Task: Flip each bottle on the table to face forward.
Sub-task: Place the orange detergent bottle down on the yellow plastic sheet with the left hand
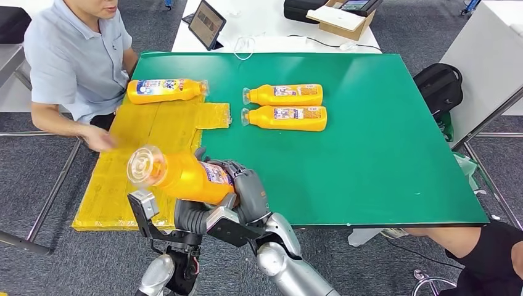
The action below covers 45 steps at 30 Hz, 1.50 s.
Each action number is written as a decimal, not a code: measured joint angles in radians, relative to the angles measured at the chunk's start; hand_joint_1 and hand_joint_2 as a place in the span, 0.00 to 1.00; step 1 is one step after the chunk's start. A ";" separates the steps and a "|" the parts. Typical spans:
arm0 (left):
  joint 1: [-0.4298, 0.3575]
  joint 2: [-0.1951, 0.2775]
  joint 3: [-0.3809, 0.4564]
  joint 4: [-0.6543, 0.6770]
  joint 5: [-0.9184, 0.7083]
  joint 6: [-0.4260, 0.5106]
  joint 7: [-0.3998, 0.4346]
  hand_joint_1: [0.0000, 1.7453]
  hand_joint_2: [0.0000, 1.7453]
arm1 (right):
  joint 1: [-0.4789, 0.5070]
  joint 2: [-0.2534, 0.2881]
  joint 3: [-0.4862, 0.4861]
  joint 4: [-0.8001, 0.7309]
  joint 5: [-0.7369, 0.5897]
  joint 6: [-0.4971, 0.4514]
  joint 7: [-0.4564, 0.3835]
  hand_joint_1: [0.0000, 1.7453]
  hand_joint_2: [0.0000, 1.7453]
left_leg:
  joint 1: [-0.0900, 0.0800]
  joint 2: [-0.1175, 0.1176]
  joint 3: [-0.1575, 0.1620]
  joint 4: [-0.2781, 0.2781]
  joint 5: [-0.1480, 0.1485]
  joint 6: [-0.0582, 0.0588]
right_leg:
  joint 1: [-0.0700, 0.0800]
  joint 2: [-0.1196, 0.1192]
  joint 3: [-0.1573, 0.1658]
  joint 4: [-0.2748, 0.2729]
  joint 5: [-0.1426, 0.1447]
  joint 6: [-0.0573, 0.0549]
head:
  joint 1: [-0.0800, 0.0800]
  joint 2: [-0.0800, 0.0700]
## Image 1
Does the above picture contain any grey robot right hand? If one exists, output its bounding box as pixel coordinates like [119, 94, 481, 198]
[194, 147, 273, 226]

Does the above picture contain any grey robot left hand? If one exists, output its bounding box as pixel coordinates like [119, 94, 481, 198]
[173, 192, 239, 237]

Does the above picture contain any orange detergent bottle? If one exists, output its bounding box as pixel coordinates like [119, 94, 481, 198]
[241, 105, 327, 133]
[126, 78, 210, 105]
[242, 83, 324, 107]
[126, 145, 237, 205]

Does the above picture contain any yellow taped cardboard mat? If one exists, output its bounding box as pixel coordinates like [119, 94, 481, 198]
[71, 94, 233, 232]

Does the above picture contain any white table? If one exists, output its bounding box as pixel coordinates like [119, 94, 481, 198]
[171, 0, 383, 54]

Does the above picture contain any black tablet on stand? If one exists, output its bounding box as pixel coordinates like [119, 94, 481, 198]
[188, 0, 228, 51]

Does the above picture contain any chrome chair base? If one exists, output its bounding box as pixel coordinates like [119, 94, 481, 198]
[411, 269, 458, 296]

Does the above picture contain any black bag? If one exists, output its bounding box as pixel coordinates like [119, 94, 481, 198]
[283, 0, 331, 25]

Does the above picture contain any brown cardboard box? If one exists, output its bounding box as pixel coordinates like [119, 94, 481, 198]
[306, 0, 377, 42]

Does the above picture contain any seated person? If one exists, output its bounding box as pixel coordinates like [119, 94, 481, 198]
[23, 0, 140, 153]

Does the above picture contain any person in black shorts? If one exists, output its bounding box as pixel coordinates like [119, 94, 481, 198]
[380, 220, 523, 296]

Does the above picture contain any green bag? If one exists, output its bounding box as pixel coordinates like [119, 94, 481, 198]
[438, 112, 455, 143]

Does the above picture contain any black backpack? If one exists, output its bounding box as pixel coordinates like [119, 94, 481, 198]
[413, 63, 464, 123]

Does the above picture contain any translucent plastic bag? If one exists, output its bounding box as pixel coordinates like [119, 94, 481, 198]
[453, 152, 488, 196]

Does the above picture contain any dark device with screen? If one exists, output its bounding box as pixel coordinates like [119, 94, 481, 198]
[338, 0, 384, 17]

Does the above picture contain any black seat cushion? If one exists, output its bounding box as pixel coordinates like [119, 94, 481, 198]
[0, 6, 33, 44]

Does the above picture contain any grey table with metal legs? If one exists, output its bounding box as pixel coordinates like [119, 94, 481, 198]
[440, 0, 523, 232]

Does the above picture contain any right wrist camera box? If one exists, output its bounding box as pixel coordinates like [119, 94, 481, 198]
[205, 206, 266, 249]

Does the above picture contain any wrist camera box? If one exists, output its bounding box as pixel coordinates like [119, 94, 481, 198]
[205, 206, 266, 249]
[127, 189, 161, 229]

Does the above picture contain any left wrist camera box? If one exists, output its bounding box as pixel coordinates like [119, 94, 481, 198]
[127, 189, 161, 229]

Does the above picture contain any white cable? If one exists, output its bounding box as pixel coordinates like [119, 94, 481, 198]
[233, 36, 257, 61]

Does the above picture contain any metal table frame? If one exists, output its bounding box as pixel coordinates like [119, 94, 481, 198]
[0, 43, 84, 255]

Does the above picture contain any black cable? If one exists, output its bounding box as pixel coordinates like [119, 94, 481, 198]
[287, 34, 383, 53]

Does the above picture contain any blue metal frame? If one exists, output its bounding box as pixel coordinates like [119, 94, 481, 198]
[461, 0, 483, 16]

